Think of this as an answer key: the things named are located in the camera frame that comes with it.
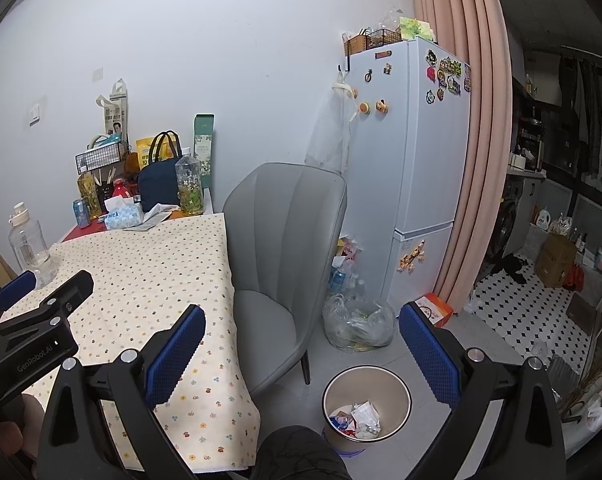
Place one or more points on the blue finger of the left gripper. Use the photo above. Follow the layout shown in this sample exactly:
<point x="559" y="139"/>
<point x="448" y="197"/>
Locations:
<point x="17" y="289"/>
<point x="60" y="304"/>

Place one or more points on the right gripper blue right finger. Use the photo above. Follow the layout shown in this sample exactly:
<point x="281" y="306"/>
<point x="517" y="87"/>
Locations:
<point x="441" y="372"/>

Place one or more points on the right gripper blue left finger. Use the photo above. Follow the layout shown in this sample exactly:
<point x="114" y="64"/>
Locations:
<point x="167" y="354"/>

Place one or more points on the cream trash bin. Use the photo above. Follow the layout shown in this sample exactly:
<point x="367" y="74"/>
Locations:
<point x="384" y="389"/>

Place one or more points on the white tissue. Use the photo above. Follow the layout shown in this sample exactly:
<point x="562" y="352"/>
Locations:
<point x="367" y="420"/>

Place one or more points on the red snack wrapper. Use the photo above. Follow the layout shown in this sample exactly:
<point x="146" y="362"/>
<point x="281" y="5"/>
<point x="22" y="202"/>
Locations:
<point x="343" y="421"/>

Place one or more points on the clear plastic trash bag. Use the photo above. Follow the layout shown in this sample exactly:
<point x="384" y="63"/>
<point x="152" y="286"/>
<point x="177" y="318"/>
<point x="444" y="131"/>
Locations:
<point x="357" y="325"/>

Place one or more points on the person's left hand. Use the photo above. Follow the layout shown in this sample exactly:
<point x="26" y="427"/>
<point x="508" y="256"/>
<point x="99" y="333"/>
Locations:
<point x="25" y="438"/>

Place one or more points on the large clear water jug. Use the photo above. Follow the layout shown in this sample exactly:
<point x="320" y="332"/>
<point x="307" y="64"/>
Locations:
<point x="30" y="248"/>

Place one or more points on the orange white cardboard box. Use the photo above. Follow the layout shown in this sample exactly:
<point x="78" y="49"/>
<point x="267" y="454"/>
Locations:
<point x="435" y="309"/>

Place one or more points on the floral cream tablecloth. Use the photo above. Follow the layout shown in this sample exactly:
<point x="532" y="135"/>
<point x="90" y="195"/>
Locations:
<point x="143" y="281"/>

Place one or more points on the blue soda can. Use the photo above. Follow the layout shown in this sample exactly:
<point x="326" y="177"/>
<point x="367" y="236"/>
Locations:
<point x="81" y="212"/>

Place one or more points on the blue tissue pack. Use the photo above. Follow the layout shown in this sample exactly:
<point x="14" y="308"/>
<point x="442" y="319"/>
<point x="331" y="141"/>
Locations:
<point x="122" y="213"/>

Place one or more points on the small tea bottle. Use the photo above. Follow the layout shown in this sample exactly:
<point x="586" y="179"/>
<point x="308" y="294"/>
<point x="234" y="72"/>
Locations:
<point x="87" y="189"/>

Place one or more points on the black pen holder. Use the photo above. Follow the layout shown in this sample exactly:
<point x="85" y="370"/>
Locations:
<point x="104" y="192"/>

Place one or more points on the white bag of recyclables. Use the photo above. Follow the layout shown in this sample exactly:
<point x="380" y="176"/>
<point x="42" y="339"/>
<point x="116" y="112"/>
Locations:
<point x="344" y="271"/>

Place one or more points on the navy lunch bag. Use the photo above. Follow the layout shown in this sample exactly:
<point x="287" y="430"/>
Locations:
<point x="157" y="182"/>

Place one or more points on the brown cardboard box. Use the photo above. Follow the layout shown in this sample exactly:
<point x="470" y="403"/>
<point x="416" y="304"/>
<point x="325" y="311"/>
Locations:
<point x="555" y="260"/>

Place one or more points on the large tea bottle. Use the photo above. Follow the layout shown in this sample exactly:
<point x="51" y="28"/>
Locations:
<point x="189" y="189"/>

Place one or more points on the grey upholstered chair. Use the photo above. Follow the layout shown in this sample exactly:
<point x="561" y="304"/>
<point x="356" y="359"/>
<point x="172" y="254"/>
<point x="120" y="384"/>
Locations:
<point x="282" y="223"/>

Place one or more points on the yellow snack bag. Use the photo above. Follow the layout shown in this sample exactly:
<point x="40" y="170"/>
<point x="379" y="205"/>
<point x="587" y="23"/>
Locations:
<point x="148" y="150"/>

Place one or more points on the white tote bag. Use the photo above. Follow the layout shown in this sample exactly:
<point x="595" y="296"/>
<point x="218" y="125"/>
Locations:
<point x="115" y="110"/>

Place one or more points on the green tall box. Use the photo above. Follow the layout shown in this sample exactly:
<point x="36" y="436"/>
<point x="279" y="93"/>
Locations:
<point x="203" y="146"/>

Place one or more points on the white refrigerator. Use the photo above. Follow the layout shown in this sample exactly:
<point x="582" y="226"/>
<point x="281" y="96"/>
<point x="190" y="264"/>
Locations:
<point x="407" y="159"/>

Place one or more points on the wicker baskets on fridge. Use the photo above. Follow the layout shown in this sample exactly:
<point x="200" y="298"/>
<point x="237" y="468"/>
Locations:
<point x="369" y="40"/>

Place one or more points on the black wire basket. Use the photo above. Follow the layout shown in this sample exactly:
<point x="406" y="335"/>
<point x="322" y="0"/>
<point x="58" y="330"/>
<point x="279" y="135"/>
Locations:
<point x="101" y="156"/>

